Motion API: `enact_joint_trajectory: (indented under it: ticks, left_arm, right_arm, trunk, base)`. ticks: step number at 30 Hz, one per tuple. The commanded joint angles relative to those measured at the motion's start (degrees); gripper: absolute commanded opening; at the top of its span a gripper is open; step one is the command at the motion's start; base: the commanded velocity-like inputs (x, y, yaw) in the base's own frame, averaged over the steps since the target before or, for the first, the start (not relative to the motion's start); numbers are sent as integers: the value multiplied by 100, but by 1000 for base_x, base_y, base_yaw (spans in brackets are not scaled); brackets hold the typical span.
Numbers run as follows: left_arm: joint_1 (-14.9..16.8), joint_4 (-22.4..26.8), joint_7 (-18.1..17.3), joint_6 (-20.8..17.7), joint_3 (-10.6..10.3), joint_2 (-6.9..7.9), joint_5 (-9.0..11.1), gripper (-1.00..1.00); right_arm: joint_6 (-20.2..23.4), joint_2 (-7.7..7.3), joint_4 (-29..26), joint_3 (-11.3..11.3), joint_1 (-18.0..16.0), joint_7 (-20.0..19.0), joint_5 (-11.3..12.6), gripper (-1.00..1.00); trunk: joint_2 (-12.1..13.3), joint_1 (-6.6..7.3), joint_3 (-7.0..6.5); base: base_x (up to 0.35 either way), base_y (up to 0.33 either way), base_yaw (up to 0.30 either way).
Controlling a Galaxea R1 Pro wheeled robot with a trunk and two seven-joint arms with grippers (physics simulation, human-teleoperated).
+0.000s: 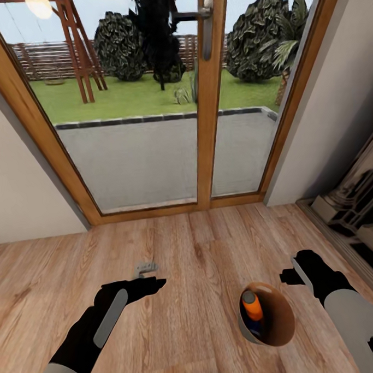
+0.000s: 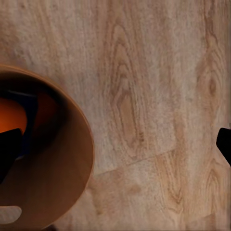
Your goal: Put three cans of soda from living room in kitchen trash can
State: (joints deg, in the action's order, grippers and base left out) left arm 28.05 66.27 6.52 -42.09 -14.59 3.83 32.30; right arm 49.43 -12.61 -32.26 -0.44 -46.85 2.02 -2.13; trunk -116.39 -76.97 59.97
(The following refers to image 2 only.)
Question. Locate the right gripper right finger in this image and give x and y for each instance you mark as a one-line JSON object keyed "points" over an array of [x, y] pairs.
{"points": [[224, 143]]}

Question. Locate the can of soda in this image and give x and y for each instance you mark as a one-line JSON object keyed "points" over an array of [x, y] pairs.
{"points": [[47, 106], [30, 104], [12, 115]]}

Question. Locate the trash can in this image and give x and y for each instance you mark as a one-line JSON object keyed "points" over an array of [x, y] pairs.
{"points": [[48, 181]]}

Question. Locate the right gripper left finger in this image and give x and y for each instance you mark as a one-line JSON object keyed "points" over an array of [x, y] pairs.
{"points": [[11, 144]]}

